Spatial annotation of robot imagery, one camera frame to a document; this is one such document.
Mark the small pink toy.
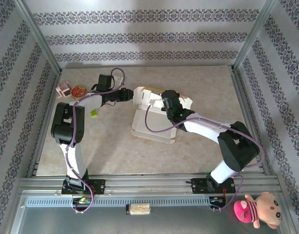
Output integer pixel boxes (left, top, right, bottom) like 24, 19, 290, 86
55, 81, 72, 99

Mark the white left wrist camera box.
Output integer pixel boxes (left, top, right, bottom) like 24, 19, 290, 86
113, 75, 129, 87

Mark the aluminium front rail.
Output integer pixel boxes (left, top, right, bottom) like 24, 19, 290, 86
17, 172, 283, 197

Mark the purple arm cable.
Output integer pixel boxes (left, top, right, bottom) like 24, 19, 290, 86
65, 67, 127, 215
145, 99, 265, 213

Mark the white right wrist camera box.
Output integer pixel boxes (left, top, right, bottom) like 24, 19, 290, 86
149, 97, 163, 109

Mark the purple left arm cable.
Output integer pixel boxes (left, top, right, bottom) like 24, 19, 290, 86
65, 67, 127, 215

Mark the aluminium side rail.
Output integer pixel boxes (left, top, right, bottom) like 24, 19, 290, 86
230, 65, 272, 176
26, 69, 62, 178

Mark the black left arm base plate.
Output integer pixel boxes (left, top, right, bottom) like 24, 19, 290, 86
61, 178, 106, 196

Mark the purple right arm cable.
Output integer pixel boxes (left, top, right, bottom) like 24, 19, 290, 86
145, 99, 265, 213

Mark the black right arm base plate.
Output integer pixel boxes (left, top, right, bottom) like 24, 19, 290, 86
191, 177, 237, 195

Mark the beige and pink plush toy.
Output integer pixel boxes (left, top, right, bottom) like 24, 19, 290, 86
233, 191, 284, 229

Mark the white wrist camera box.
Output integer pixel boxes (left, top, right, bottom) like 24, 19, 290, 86
113, 75, 129, 87
149, 97, 163, 109

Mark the grey metal shelf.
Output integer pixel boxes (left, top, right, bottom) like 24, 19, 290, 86
9, 190, 293, 234

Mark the aluminium frame post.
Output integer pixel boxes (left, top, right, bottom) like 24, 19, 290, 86
233, 0, 279, 72
14, 0, 62, 74

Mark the grey slotted cable duct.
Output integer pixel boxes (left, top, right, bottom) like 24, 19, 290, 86
24, 196, 228, 208

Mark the red round tin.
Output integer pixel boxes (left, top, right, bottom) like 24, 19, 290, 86
70, 84, 89, 101

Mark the small circuit board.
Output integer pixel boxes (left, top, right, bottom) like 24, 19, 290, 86
72, 196, 93, 205
210, 195, 226, 205

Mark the white and yellow paper box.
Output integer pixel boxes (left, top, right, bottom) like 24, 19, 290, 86
130, 85, 194, 145

